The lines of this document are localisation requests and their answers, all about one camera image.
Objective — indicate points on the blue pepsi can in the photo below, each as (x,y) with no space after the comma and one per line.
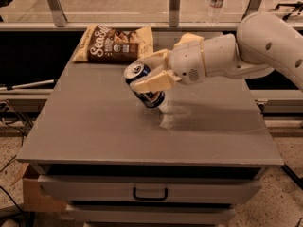
(136,71)

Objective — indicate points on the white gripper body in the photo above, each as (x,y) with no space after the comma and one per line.
(186,61)

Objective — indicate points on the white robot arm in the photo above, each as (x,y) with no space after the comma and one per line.
(263,43)

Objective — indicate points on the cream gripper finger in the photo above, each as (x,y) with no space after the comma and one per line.
(158,61)
(160,81)

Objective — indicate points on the brown chip bag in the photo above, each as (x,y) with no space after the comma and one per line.
(103,44)

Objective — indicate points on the cardboard box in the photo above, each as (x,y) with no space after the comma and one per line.
(35,199)

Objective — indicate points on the metal railing frame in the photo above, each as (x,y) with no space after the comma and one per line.
(126,11)

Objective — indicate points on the yellow sponge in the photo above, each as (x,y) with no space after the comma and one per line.
(189,37)

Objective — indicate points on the grey drawer cabinet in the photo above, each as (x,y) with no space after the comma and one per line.
(94,141)

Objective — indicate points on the clear plastic water bottle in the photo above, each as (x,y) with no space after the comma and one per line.
(214,12)

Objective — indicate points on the black drawer handle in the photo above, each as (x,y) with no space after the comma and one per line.
(150,194)

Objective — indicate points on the grey pole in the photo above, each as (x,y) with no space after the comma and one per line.
(28,85)

